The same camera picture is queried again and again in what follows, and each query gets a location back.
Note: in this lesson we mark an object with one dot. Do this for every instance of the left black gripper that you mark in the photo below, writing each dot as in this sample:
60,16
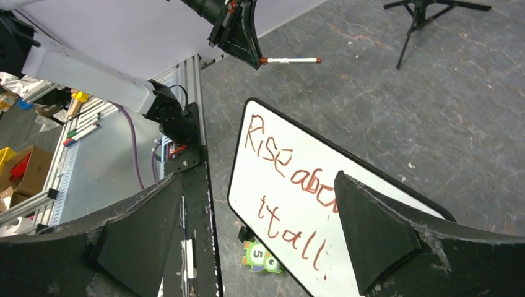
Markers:
233,28

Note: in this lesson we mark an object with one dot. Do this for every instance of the white marker brown cap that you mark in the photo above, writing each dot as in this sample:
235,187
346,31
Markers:
266,60

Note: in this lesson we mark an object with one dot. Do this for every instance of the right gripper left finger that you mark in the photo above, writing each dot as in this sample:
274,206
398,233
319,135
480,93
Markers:
120,250

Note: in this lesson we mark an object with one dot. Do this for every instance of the white whiteboard black frame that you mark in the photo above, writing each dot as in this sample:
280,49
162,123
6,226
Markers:
282,187

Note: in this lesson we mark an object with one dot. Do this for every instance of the green owl number block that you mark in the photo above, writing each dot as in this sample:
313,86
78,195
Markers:
259,259

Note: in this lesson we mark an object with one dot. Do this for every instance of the markers on side rail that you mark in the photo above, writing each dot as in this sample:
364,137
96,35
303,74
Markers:
92,122

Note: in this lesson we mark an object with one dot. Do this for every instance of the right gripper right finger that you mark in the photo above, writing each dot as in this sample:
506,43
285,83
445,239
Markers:
398,250

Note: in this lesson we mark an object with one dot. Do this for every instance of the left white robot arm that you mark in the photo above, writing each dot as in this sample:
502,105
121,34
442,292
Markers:
27,52

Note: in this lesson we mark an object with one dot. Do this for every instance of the cardboard box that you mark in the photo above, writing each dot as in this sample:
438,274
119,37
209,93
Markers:
23,174

